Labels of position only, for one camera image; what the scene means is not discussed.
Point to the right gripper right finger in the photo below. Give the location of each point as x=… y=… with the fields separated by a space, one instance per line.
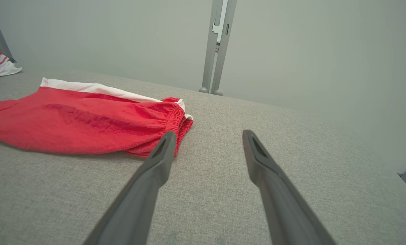
x=284 y=211

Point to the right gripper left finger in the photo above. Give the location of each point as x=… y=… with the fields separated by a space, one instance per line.
x=135 y=204

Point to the red shorts with white trim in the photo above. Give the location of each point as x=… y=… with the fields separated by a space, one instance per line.
x=70 y=122

